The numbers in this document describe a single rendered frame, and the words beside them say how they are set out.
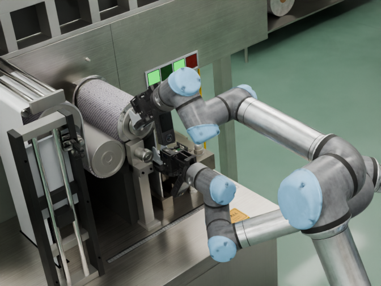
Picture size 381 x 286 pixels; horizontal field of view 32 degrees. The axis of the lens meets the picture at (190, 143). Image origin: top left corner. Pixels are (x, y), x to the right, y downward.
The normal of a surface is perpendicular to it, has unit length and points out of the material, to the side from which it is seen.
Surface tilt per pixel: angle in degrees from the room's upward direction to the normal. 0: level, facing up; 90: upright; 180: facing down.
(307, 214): 84
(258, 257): 90
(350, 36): 0
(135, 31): 90
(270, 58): 0
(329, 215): 66
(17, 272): 0
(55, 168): 90
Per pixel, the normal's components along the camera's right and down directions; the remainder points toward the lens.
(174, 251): -0.09, -0.85
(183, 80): 0.45, -0.28
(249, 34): 0.64, 0.35
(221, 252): 0.04, 0.51
